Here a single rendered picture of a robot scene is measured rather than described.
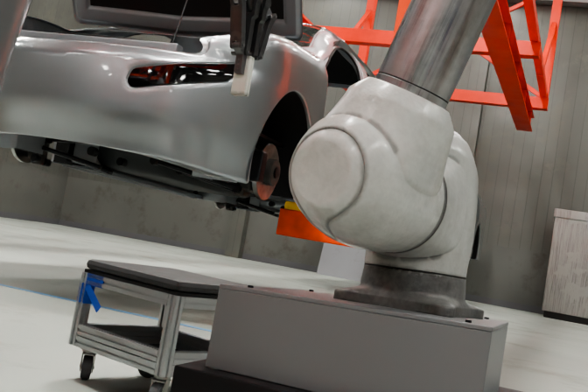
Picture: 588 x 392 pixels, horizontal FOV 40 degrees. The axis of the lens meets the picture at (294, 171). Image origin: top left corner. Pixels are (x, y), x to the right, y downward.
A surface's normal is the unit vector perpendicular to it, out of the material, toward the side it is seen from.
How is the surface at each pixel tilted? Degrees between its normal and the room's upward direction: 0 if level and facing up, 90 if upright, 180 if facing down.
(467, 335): 90
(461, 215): 88
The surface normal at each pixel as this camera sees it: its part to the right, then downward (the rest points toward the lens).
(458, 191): 0.81, -0.06
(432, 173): 0.75, 0.33
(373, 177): 0.35, 0.07
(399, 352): -0.31, -0.14
